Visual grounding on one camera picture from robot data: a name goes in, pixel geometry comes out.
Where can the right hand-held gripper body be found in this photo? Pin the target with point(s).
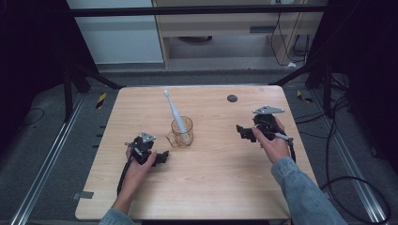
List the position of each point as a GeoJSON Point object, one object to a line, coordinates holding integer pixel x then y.
{"type": "Point", "coordinates": [267, 125]}

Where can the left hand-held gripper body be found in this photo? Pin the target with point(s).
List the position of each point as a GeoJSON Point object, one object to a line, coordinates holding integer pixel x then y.
{"type": "Point", "coordinates": [142, 153]}

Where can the amber glass cup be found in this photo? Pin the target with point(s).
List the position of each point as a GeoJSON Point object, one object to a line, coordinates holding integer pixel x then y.
{"type": "Point", "coordinates": [175, 140]}

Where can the white electric toothbrush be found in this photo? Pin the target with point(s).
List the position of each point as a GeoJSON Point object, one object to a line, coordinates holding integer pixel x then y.
{"type": "Point", "coordinates": [175, 112]}

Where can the person's left hand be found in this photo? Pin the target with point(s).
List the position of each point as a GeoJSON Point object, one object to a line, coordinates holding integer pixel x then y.
{"type": "Point", "coordinates": [137, 173]}

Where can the person's right hand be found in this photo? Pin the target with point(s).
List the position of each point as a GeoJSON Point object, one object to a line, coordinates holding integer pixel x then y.
{"type": "Point", "coordinates": [277, 148]}

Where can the grey round table grommet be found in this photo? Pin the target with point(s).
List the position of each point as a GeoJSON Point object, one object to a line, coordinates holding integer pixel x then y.
{"type": "Point", "coordinates": [232, 98]}

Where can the yellow black tape strip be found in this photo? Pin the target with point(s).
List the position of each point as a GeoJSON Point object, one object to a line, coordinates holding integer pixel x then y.
{"type": "Point", "coordinates": [303, 97]}
{"type": "Point", "coordinates": [101, 100]}

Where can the white plug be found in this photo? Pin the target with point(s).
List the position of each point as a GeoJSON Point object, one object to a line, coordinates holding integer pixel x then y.
{"type": "Point", "coordinates": [291, 65]}

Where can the black metal stand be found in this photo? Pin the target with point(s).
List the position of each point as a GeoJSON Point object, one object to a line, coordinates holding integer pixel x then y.
{"type": "Point", "coordinates": [327, 90]}
{"type": "Point", "coordinates": [68, 93]}

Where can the grey tape piece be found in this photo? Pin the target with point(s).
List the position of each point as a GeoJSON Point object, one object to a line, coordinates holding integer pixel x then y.
{"type": "Point", "coordinates": [83, 195]}

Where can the light wooden desk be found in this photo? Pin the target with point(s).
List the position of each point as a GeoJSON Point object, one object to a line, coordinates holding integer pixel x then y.
{"type": "Point", "coordinates": [219, 25]}

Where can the white cabinet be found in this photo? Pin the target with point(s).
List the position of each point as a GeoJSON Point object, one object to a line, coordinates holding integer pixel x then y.
{"type": "Point", "coordinates": [119, 40]}

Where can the dark curtain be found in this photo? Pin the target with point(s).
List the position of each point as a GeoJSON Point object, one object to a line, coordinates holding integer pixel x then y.
{"type": "Point", "coordinates": [369, 62]}
{"type": "Point", "coordinates": [28, 62]}

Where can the aluminium floor rail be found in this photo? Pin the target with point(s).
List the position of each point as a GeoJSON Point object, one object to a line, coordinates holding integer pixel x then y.
{"type": "Point", "coordinates": [353, 168]}
{"type": "Point", "coordinates": [47, 162]}

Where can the black horizontal frame bar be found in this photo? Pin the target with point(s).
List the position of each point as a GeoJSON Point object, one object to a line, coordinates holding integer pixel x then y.
{"type": "Point", "coordinates": [187, 11]}

